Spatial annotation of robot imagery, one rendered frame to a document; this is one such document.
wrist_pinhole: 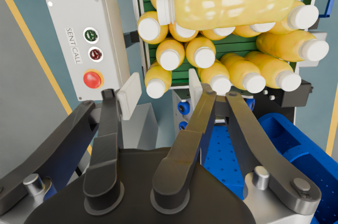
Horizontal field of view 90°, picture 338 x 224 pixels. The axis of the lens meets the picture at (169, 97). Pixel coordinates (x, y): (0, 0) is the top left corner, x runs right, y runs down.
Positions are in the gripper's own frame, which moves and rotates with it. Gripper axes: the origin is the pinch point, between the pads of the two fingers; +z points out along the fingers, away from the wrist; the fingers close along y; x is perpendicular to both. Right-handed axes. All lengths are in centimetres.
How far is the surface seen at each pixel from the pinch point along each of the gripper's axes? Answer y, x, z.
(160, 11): -0.3, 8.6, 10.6
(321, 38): 47, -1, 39
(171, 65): 0.6, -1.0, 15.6
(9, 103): -164, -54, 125
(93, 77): -15.2, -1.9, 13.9
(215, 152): 10.5, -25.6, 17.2
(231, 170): 12.9, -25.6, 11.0
